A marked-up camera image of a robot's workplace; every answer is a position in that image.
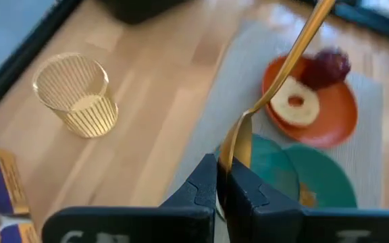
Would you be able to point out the black toaster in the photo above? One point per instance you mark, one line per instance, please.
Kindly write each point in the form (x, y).
(140, 10)

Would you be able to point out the clear glass with gold stripes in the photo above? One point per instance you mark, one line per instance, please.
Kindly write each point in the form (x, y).
(90, 118)

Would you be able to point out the blue faceted tumbler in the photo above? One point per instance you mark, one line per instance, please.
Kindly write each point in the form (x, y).
(272, 165)

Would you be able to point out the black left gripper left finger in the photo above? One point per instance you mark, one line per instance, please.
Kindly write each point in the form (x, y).
(198, 189)

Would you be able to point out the brown cereal flakes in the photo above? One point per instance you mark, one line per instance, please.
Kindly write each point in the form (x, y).
(306, 197)

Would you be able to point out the purple grape bunch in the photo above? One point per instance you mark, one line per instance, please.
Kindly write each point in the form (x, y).
(326, 67)

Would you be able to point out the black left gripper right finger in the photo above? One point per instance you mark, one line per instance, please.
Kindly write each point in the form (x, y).
(255, 209)

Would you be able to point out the orange plate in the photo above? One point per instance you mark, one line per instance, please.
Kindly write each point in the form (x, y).
(336, 118)

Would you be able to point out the gold spoon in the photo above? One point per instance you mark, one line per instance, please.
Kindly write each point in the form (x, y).
(236, 141)

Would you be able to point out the grey woven placemat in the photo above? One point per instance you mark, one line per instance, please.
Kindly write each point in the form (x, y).
(221, 84)

